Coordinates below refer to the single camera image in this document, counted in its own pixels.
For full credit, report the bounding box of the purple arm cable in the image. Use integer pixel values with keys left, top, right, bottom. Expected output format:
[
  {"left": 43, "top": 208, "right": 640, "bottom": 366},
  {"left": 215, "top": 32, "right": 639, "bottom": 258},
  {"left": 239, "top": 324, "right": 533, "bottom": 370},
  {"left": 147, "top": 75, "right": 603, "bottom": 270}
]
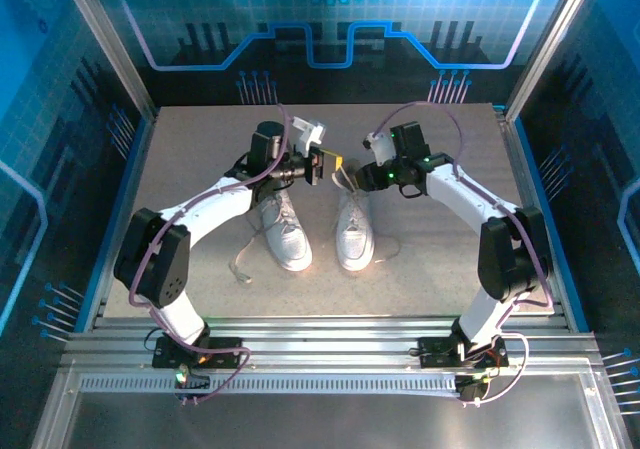
[
  {"left": 128, "top": 103, "right": 291, "bottom": 406},
  {"left": 369, "top": 100, "right": 555, "bottom": 408}
]

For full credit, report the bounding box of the slotted grey cable duct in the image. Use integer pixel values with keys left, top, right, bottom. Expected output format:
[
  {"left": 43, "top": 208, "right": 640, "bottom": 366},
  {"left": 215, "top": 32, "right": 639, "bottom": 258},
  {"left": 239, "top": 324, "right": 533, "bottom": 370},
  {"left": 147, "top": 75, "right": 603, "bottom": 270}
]
[{"left": 79, "top": 374, "right": 460, "bottom": 396}]

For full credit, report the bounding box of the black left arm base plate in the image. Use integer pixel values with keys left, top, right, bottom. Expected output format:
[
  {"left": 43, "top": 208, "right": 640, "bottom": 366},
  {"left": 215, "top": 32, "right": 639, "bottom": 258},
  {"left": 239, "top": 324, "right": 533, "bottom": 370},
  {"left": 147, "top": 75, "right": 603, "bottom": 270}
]
[{"left": 152, "top": 336, "right": 244, "bottom": 370}]

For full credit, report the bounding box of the steel front plate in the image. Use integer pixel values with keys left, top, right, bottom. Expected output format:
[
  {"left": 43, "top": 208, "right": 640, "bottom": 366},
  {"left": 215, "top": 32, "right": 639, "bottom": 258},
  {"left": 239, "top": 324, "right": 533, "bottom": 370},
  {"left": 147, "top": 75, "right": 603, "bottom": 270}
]
[{"left": 34, "top": 368, "right": 631, "bottom": 449}]

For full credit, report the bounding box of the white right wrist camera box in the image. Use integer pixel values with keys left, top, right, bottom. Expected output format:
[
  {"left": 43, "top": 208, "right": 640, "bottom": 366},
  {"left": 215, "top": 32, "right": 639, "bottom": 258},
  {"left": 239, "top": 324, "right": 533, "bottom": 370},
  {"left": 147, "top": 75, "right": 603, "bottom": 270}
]
[{"left": 363, "top": 131, "right": 396, "bottom": 168}]

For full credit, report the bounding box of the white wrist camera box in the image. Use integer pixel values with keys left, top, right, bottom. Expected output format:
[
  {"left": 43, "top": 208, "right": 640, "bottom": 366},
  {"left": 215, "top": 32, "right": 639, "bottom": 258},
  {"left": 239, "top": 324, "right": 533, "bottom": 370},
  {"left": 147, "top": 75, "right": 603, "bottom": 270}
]
[
  {"left": 292, "top": 116, "right": 325, "bottom": 150},
  {"left": 363, "top": 131, "right": 396, "bottom": 168}
]

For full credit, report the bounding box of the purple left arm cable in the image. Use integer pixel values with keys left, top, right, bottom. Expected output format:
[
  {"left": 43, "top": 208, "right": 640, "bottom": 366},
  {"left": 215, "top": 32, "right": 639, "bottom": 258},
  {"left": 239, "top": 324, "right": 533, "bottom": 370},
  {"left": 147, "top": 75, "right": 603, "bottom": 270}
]
[{"left": 128, "top": 103, "right": 291, "bottom": 406}]

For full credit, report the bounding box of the aluminium front rail frame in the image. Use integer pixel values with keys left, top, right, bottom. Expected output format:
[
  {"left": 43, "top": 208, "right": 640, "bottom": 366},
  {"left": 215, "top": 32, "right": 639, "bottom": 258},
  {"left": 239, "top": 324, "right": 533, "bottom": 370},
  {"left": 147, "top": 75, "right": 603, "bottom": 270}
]
[{"left": 59, "top": 315, "right": 601, "bottom": 370}]

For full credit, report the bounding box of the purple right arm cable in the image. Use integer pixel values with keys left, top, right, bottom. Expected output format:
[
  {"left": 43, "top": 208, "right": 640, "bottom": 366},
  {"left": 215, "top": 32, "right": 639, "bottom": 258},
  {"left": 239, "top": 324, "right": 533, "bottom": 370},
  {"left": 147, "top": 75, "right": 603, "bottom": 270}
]
[{"left": 369, "top": 100, "right": 555, "bottom": 408}]

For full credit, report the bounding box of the aluminium corner post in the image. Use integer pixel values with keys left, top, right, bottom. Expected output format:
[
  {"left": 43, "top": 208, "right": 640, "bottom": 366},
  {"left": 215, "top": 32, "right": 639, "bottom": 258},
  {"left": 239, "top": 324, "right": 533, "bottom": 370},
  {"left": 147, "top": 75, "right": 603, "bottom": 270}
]
[
  {"left": 502, "top": 0, "right": 601, "bottom": 123},
  {"left": 54, "top": 0, "right": 160, "bottom": 123}
]

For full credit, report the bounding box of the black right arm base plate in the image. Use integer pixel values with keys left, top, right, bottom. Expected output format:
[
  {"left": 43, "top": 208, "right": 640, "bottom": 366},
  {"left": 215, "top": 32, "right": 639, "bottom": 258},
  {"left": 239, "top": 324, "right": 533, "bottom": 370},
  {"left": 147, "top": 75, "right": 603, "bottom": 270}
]
[{"left": 417, "top": 336, "right": 510, "bottom": 370}]

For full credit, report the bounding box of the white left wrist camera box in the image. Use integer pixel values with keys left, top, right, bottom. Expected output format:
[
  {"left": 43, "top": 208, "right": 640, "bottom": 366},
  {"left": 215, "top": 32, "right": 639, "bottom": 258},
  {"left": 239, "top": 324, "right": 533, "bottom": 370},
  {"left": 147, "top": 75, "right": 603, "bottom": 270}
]
[{"left": 292, "top": 116, "right": 325, "bottom": 150}]

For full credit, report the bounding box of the white sneaker with grey lining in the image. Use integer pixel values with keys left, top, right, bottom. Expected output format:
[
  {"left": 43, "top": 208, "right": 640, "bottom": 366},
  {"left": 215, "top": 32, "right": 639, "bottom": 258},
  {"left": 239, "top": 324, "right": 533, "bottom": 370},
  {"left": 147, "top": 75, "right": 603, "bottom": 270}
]
[
  {"left": 332, "top": 161, "right": 376, "bottom": 272},
  {"left": 259, "top": 188, "right": 314, "bottom": 273}
]

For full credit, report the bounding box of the black connector module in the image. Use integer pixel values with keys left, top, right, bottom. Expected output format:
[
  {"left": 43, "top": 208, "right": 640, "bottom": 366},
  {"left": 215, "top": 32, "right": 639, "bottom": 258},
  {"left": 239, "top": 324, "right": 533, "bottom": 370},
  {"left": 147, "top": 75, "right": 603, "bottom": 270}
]
[
  {"left": 173, "top": 363, "right": 211, "bottom": 406},
  {"left": 455, "top": 374, "right": 490, "bottom": 408}
]

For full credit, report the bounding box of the aluminium side rail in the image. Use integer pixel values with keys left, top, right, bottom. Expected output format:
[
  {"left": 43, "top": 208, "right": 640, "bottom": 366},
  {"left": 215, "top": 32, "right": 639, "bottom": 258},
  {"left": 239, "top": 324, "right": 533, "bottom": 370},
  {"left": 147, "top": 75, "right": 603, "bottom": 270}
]
[{"left": 492, "top": 106, "right": 571, "bottom": 320}]

